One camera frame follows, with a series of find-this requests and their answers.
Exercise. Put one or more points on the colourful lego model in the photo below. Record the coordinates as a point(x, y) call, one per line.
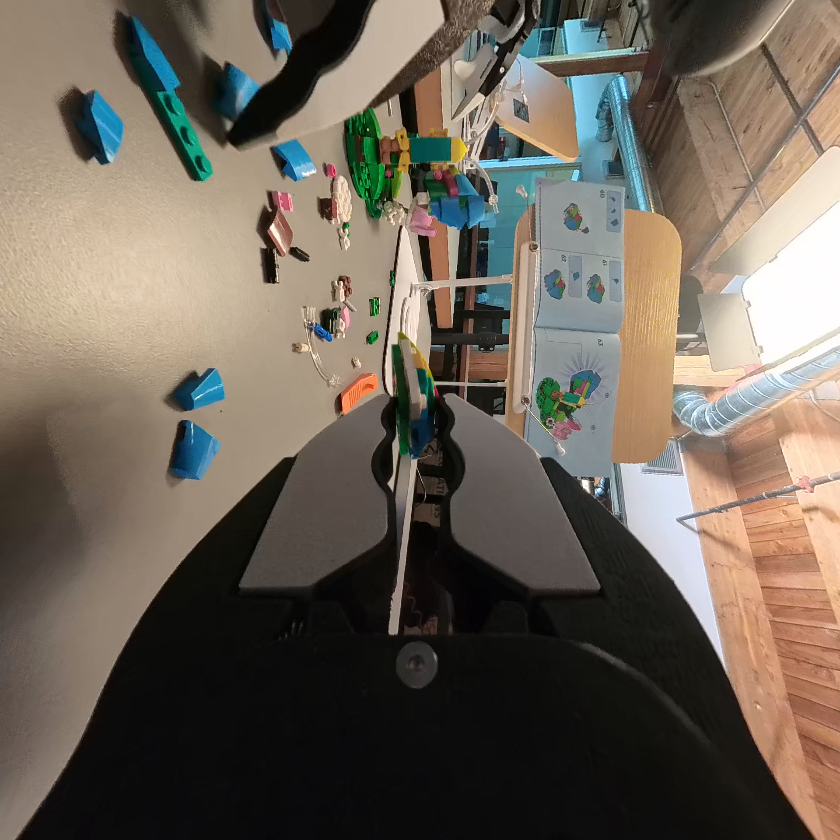
point(459, 203)

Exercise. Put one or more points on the lego instruction booklet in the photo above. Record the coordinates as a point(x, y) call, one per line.
point(577, 315)

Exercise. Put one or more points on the metal rod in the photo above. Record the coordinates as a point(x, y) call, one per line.
point(754, 499)

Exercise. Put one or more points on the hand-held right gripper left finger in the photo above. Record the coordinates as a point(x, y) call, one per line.
point(321, 505)

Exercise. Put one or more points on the silver ventilation duct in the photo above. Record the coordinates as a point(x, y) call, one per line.
point(754, 400)
point(627, 138)

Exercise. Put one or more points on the wooden board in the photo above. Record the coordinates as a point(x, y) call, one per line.
point(544, 111)

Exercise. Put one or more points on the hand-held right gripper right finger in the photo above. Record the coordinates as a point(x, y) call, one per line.
point(518, 505)

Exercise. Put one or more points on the clear curved lego piece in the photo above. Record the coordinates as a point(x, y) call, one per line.
point(315, 354)

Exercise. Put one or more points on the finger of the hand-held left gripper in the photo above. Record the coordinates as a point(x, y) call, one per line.
point(400, 26)

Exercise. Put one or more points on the long black lego piece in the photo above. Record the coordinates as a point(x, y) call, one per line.
point(272, 266)

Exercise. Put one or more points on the white round lego flower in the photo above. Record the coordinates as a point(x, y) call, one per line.
point(341, 195)

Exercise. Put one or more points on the multicolour lego plate assembly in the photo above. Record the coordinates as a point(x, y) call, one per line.
point(413, 394)

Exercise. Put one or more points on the dark dome object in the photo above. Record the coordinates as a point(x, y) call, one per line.
point(715, 33)

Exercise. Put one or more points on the white and green lego bits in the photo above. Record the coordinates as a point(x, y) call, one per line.
point(344, 236)

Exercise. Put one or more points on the white book holder frame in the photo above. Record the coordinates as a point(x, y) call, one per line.
point(522, 315)

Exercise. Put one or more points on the cluster of small lego pieces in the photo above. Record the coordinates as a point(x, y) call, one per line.
point(336, 318)

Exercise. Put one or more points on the brown lego piece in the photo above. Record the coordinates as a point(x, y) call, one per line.
point(279, 233)

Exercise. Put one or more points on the white light panel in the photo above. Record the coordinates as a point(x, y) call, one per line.
point(794, 282)

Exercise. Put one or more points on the pink lego plate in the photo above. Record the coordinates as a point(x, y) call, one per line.
point(282, 200)

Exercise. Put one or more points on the orange brick separator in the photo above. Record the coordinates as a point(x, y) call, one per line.
point(359, 392)

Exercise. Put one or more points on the blue lego slope piece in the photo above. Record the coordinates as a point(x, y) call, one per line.
point(200, 388)
point(102, 128)
point(295, 161)
point(236, 88)
point(279, 29)
point(193, 449)

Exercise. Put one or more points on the wooden book stand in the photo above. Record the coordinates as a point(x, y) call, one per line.
point(649, 328)

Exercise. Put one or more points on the green lego plate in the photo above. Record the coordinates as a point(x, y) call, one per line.
point(174, 115)

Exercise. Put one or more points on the green round lego base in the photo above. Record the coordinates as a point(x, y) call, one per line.
point(364, 164)

